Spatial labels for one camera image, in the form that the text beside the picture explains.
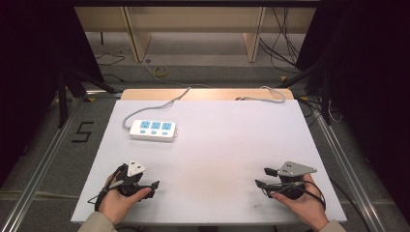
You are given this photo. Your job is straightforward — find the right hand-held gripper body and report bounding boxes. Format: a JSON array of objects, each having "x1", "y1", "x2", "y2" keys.
[{"x1": 277, "y1": 160, "x2": 318, "y2": 200}]

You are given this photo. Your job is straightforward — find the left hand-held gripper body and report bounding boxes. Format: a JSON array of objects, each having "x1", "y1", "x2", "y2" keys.
[{"x1": 115, "y1": 159, "x2": 147, "y2": 198}]

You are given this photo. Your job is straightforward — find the white power strip blue sockets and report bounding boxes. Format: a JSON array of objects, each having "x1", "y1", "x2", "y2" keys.
[{"x1": 129, "y1": 119, "x2": 179, "y2": 143}]

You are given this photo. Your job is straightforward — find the person's left hand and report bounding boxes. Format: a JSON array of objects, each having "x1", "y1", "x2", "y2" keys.
[{"x1": 98, "y1": 172, "x2": 153, "y2": 226}]

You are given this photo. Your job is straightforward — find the person's right hand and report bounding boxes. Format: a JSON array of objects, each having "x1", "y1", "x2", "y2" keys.
[{"x1": 270, "y1": 173, "x2": 331, "y2": 232}]

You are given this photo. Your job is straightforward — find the black metal stand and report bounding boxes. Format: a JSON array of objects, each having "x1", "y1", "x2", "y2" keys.
[
  {"x1": 276, "y1": 57, "x2": 334, "y2": 126},
  {"x1": 55, "y1": 60, "x2": 119, "y2": 129}
]

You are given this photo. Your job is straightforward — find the yellow tape roll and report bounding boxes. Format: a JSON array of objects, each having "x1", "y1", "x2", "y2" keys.
[{"x1": 152, "y1": 65, "x2": 169, "y2": 78}]

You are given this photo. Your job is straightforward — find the wooden shelf unit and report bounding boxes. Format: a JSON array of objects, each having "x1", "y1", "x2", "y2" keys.
[{"x1": 73, "y1": 6, "x2": 317, "y2": 64}]

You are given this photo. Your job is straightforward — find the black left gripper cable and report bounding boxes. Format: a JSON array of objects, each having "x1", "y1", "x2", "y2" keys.
[{"x1": 86, "y1": 163, "x2": 128, "y2": 213}]

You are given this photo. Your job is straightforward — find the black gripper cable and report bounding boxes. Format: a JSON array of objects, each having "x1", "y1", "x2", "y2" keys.
[
  {"x1": 269, "y1": 179, "x2": 369, "y2": 232},
  {"x1": 86, "y1": 163, "x2": 128, "y2": 213}
]

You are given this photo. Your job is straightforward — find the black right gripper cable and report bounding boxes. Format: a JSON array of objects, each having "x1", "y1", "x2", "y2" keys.
[{"x1": 269, "y1": 179, "x2": 369, "y2": 232}]

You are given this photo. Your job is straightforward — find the aluminium floor rail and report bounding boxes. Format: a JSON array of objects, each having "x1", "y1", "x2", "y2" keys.
[
  {"x1": 298, "y1": 95, "x2": 389, "y2": 232},
  {"x1": 0, "y1": 90, "x2": 124, "y2": 232}
]

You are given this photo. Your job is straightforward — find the grey power strip cable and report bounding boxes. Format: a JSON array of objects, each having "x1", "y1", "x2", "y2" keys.
[{"x1": 121, "y1": 86, "x2": 192, "y2": 131}]

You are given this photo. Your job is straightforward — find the grey looped cable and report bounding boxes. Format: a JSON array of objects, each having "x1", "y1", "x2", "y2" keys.
[{"x1": 235, "y1": 85, "x2": 287, "y2": 104}]

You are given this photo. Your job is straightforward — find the white floor cable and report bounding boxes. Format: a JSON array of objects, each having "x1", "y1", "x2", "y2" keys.
[{"x1": 326, "y1": 100, "x2": 343, "y2": 124}]

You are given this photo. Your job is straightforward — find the bundle of black floor cables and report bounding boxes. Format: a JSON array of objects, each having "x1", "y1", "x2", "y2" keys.
[{"x1": 258, "y1": 6, "x2": 302, "y2": 75}]

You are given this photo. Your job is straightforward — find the thin black floor cable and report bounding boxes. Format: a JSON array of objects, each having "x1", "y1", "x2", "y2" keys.
[{"x1": 94, "y1": 51, "x2": 127, "y2": 83}]

